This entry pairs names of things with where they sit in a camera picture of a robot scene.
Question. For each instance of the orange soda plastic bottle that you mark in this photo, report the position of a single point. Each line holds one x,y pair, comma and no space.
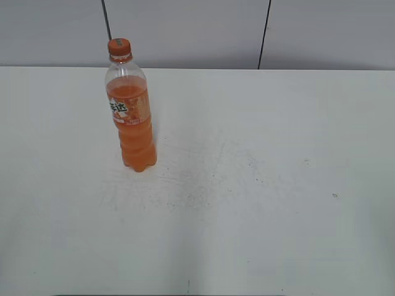
127,92

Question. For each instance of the orange bottle cap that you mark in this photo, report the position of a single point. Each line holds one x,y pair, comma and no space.
119,47

